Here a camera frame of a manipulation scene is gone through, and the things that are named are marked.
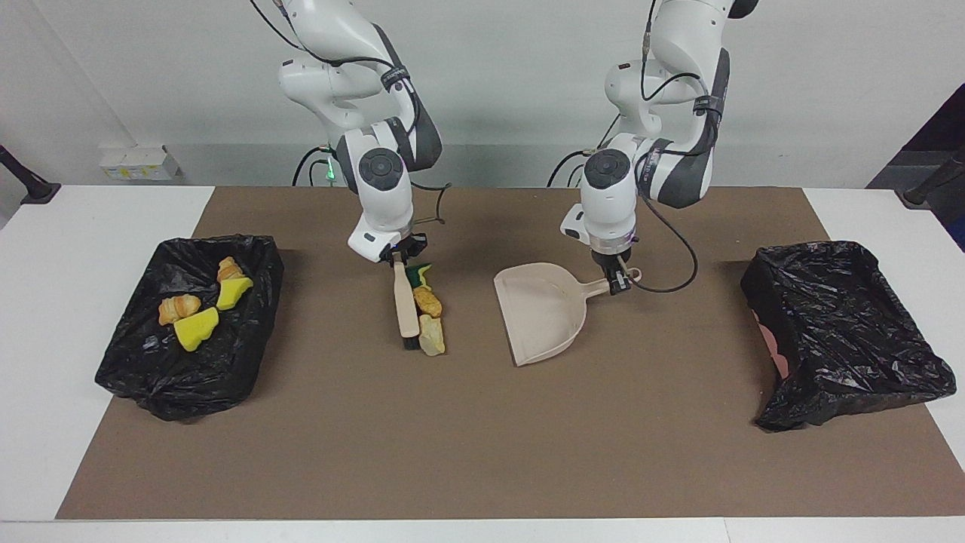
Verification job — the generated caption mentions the beige hand brush black bristles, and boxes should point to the beige hand brush black bristles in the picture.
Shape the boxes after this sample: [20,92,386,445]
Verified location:
[392,253,421,350]

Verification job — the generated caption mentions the beige plastic dustpan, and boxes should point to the beige plastic dustpan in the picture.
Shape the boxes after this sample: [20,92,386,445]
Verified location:
[494,262,643,368]

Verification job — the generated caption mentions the pale bread chunk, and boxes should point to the pale bread chunk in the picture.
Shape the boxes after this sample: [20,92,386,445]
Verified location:
[418,314,446,357]

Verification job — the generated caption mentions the small yellow sponge wedge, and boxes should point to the small yellow sponge wedge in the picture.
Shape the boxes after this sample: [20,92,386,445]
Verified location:
[216,277,255,311]

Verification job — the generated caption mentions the large yellow sponge piece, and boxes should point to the large yellow sponge piece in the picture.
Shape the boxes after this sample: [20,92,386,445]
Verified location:
[173,307,220,353]

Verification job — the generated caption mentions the black bag bin pink inside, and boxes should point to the black bag bin pink inside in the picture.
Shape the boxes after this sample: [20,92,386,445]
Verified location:
[740,241,957,433]

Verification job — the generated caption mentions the black bag lined bin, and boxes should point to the black bag lined bin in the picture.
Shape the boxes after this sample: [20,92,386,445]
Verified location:
[95,234,285,422]

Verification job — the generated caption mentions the brown table mat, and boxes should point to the brown table mat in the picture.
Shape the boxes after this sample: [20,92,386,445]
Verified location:
[55,186,965,521]

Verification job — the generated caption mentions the black stand foot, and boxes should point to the black stand foot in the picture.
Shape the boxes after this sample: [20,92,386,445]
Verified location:
[902,147,965,210]
[0,145,61,205]

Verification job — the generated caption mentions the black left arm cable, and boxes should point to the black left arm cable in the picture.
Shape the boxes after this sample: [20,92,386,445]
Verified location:
[637,0,700,295]

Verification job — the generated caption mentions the black left base cable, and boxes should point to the black left base cable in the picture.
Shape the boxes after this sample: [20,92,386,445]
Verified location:
[547,113,623,188]

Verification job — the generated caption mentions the black base cable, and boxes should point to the black base cable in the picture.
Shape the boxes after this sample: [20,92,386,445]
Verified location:
[547,113,623,188]
[293,146,336,187]

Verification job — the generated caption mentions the black right base cable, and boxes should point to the black right base cable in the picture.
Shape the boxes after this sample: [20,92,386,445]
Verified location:
[293,146,336,187]

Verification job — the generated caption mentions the white wall socket box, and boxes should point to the white wall socket box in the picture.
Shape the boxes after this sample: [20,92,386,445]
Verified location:
[99,145,182,182]

